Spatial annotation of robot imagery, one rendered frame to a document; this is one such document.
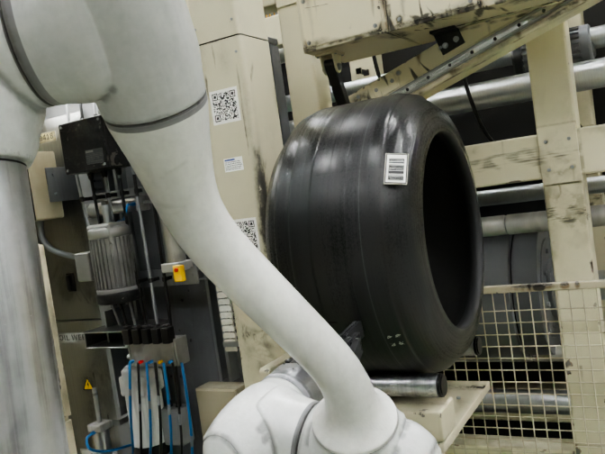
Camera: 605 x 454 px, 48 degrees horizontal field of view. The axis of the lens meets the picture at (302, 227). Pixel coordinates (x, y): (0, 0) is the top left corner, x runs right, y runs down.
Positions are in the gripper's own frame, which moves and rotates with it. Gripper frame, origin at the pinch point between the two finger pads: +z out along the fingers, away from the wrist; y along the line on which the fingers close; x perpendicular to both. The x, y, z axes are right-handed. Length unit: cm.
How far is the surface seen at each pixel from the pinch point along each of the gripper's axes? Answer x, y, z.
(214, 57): -55, 34, 28
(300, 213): -22.0, 7.5, 4.4
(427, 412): 18.7, -7.8, 8.6
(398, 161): -27.8, -10.6, 9.9
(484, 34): -48, -17, 67
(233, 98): -45, 30, 27
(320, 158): -30.7, 4.3, 10.3
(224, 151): -34, 35, 26
